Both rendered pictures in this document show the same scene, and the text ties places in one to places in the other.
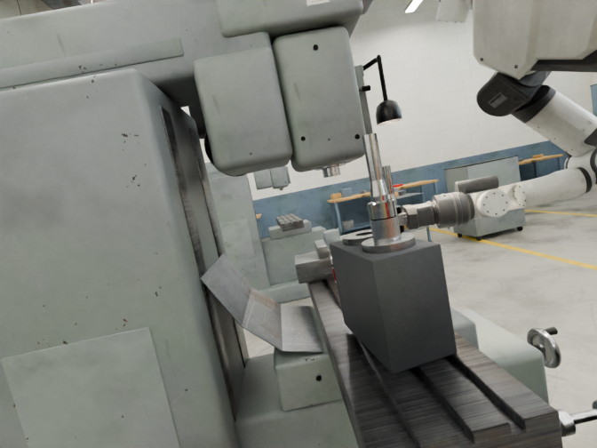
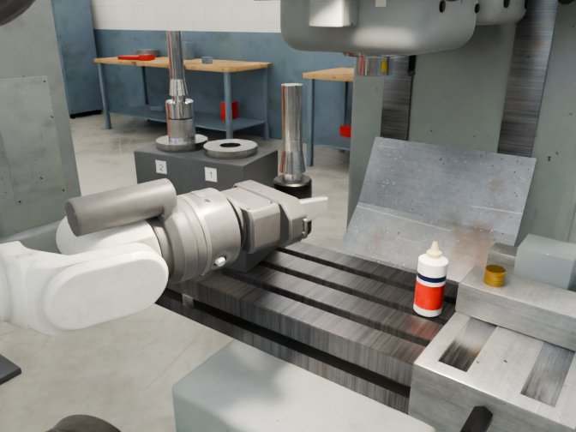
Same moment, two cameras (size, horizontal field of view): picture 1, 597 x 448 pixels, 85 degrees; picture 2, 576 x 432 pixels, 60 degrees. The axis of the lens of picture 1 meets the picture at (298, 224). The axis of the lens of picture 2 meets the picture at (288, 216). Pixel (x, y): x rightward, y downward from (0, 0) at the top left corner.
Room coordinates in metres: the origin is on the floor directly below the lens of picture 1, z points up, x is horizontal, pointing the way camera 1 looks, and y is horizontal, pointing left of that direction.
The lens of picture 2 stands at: (1.23, -0.73, 1.35)
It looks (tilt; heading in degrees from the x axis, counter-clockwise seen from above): 21 degrees down; 127
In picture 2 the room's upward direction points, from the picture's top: straight up
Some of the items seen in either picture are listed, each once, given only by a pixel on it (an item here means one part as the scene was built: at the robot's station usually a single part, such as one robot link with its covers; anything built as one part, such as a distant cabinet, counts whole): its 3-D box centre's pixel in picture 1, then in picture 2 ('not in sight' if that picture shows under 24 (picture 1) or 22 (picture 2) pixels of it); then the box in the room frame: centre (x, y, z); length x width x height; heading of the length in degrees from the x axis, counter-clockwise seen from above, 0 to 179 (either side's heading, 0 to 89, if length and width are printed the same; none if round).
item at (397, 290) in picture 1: (384, 287); (208, 197); (0.60, -0.14, 1.05); 0.22 x 0.12 x 0.20; 11
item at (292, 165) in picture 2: (388, 187); (292, 133); (0.88, -0.26, 1.22); 0.03 x 0.03 x 0.11
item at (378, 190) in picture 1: (375, 168); (177, 66); (0.55, -0.14, 1.27); 0.03 x 0.03 x 0.11
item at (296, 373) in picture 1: (362, 336); (356, 369); (0.91, -0.12, 0.81); 0.50 x 0.35 x 0.12; 93
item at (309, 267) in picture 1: (343, 253); (530, 322); (1.15, -0.14, 1.01); 0.35 x 0.15 x 0.11; 90
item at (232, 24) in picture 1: (288, 28); not in sight; (0.91, -0.07, 1.68); 0.34 x 0.24 x 0.10; 93
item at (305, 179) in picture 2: not in sight; (292, 183); (0.88, -0.26, 1.16); 0.05 x 0.05 x 0.01
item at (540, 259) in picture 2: (331, 239); (545, 268); (1.15, -0.11, 1.07); 0.06 x 0.05 x 0.06; 0
